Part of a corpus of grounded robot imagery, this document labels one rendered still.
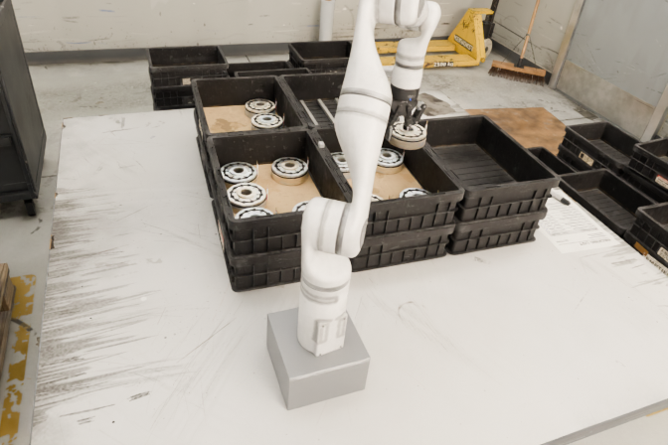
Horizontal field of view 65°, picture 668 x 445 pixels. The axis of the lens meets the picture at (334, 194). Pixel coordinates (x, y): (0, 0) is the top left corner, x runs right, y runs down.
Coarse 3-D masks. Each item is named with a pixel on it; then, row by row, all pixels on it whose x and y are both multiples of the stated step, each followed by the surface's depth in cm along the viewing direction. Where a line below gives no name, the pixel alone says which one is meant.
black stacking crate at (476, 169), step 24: (456, 120) 168; (480, 120) 171; (432, 144) 170; (456, 144) 174; (480, 144) 174; (504, 144) 162; (456, 168) 161; (480, 168) 163; (504, 168) 163; (528, 168) 152; (528, 192) 142; (456, 216) 141; (480, 216) 141; (504, 216) 143
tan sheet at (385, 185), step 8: (376, 176) 153; (384, 176) 154; (392, 176) 154; (400, 176) 155; (408, 176) 155; (376, 184) 150; (384, 184) 150; (392, 184) 151; (400, 184) 151; (408, 184) 151; (416, 184) 152; (376, 192) 147; (384, 192) 147; (392, 192) 147; (400, 192) 148
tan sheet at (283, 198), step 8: (264, 168) 152; (264, 176) 148; (256, 184) 145; (264, 184) 145; (272, 184) 146; (280, 184) 146; (304, 184) 147; (312, 184) 147; (272, 192) 142; (280, 192) 143; (288, 192) 143; (296, 192) 143; (304, 192) 144; (312, 192) 144; (272, 200) 139; (280, 200) 140; (288, 200) 140; (296, 200) 140; (304, 200) 141; (264, 208) 136; (272, 208) 136; (280, 208) 137; (288, 208) 137
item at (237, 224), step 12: (252, 132) 148; (264, 132) 149; (276, 132) 149; (288, 132) 150; (300, 132) 152; (216, 156) 136; (324, 156) 141; (216, 168) 131; (216, 180) 131; (336, 180) 132; (228, 204) 122; (228, 216) 116; (264, 216) 117; (276, 216) 118; (288, 216) 118; (300, 216) 119; (240, 228) 116; (252, 228) 117
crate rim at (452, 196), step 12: (312, 132) 151; (324, 144) 146; (432, 156) 146; (336, 168) 136; (444, 168) 141; (348, 192) 128; (444, 192) 131; (456, 192) 132; (372, 204) 124; (384, 204) 125; (396, 204) 127; (408, 204) 128; (420, 204) 129; (432, 204) 131
